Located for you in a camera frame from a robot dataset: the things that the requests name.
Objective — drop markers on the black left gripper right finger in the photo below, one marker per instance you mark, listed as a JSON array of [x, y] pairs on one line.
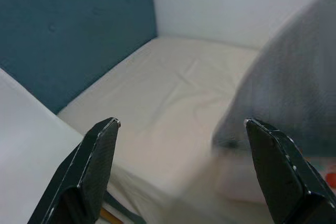
[[278, 174]]

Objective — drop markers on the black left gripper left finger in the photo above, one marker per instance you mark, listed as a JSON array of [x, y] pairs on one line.
[[89, 171]]

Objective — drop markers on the grey pillow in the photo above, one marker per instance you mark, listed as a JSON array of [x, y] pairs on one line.
[[286, 87]]

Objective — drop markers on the white bedside cabinet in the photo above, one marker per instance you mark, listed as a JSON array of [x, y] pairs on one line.
[[29, 140]]

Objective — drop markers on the bed with cream sheet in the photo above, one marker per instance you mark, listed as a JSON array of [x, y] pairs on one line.
[[168, 108]]

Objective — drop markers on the teal upholstered headboard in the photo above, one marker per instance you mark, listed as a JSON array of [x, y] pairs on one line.
[[76, 35]]

